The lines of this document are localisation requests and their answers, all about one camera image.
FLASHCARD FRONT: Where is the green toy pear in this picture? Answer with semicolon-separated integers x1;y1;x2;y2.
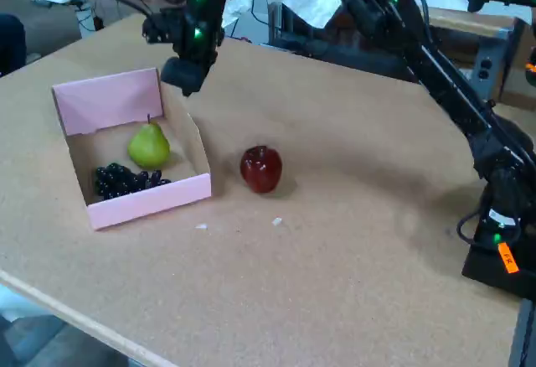
126;113;172;170

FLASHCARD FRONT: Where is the pink cardboard box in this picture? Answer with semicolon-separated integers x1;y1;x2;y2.
51;67;214;232

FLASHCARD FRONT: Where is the red toy apple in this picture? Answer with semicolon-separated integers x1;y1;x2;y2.
239;144;284;195

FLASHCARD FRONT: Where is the black toy grapes bunch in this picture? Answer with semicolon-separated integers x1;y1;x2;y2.
92;163;173;201

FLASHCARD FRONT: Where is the black chair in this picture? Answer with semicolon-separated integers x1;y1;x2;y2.
0;13;27;78

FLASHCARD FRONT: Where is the wooden workbench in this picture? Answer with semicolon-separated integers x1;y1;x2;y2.
393;2;536;106

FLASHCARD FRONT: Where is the orange label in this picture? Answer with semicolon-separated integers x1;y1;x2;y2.
497;241;520;275

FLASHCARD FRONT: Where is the small black camera box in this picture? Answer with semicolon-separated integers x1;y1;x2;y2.
141;9;179;45

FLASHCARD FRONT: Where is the black base cable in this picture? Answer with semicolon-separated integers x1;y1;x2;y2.
456;209;489;246

